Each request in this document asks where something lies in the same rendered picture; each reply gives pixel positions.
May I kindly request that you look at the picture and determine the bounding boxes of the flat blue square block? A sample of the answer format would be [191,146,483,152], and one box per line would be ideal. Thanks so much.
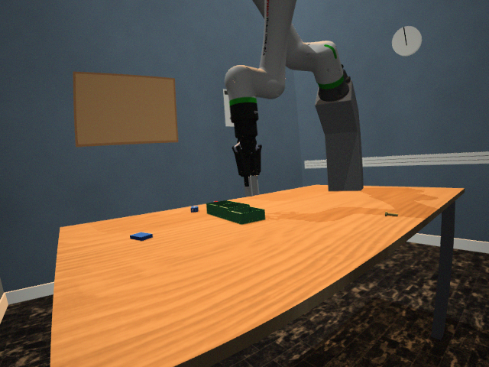
[130,232,153,241]

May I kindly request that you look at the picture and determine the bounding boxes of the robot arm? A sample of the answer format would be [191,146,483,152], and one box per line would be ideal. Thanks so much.
[225,0,351,123]

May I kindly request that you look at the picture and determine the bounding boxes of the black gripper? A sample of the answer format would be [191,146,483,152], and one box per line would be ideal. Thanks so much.
[232,120,262,196]

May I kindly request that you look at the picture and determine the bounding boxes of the green bins with labels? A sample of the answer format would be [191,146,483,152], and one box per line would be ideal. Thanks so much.
[206,200,265,225]

